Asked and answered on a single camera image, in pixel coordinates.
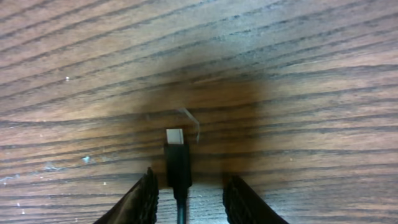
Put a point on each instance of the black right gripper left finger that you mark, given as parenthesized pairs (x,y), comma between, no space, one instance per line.
(138,205)

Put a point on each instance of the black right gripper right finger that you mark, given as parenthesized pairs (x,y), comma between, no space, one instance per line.
(243,205)

